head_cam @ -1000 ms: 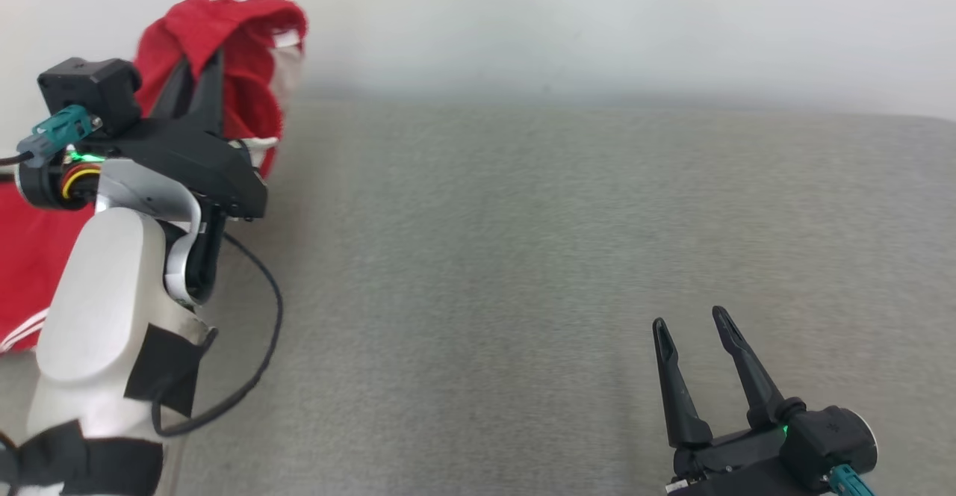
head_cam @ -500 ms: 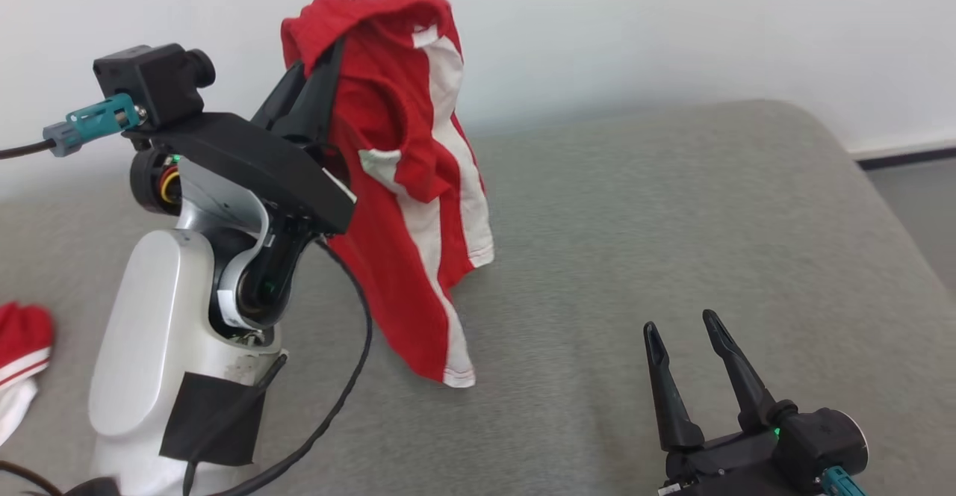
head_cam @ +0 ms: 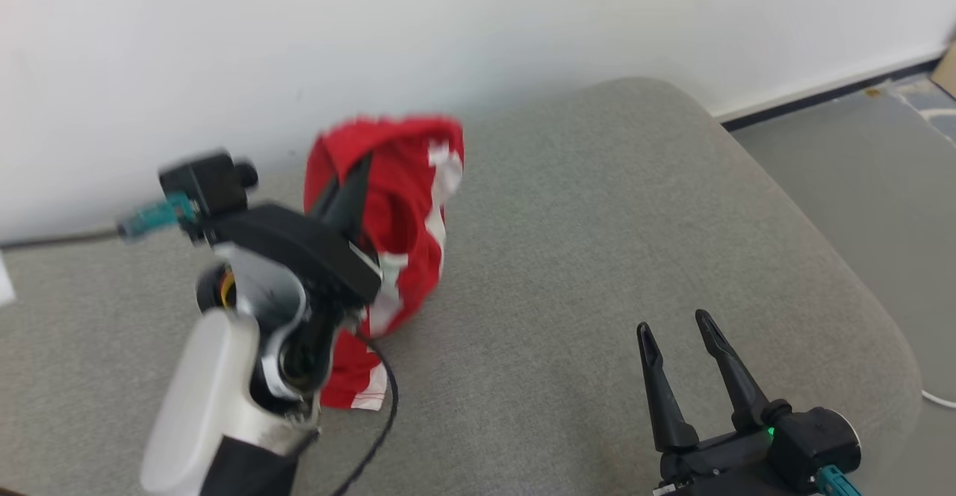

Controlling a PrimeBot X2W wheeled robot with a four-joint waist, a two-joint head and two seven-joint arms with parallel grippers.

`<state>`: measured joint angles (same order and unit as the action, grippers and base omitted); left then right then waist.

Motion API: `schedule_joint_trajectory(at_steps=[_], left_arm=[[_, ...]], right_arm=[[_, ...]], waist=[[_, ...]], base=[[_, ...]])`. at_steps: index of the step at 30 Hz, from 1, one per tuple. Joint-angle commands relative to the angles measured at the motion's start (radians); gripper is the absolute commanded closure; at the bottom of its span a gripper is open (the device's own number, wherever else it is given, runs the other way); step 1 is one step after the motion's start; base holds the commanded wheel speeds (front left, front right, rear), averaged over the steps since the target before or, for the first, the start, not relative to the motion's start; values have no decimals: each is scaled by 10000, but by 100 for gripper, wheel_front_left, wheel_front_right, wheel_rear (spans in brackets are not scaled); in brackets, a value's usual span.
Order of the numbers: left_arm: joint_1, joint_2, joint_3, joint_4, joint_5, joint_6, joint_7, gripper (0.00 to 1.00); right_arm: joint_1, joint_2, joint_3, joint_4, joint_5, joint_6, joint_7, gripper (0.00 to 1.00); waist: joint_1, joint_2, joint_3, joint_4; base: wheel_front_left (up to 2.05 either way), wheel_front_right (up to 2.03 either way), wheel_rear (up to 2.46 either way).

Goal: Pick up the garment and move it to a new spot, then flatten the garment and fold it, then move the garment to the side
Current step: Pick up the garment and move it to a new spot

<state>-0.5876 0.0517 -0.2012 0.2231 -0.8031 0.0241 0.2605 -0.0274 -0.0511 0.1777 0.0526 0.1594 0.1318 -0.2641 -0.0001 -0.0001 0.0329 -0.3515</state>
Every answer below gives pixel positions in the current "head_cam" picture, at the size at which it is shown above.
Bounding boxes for brown cardboard box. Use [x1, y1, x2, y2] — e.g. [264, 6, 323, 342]
[930, 39, 956, 97]

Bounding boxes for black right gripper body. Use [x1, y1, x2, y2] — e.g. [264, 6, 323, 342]
[654, 427, 815, 496]

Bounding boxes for teal left camera connector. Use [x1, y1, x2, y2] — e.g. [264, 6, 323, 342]
[118, 192, 199, 243]

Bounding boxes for grey fabric sofa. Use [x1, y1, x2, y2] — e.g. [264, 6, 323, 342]
[0, 78, 923, 496]

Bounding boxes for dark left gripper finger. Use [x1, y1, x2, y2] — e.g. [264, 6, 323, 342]
[308, 171, 346, 220]
[321, 154, 372, 239]

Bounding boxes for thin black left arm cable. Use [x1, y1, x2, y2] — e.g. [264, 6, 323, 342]
[329, 335, 400, 496]

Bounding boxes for teal right camera connector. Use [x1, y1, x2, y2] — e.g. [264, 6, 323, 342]
[814, 465, 861, 496]

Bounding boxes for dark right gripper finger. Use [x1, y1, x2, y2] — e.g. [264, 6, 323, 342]
[695, 309, 770, 430]
[636, 322, 699, 452]

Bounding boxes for red shorts with white trim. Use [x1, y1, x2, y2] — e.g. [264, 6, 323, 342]
[302, 115, 465, 412]

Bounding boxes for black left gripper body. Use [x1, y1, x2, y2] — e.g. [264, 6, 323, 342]
[198, 203, 383, 310]

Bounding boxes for teal camera connector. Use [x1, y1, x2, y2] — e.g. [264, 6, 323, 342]
[118, 192, 199, 243]
[814, 465, 861, 496]

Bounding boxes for black and white baseboard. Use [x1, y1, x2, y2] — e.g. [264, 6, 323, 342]
[718, 52, 948, 132]

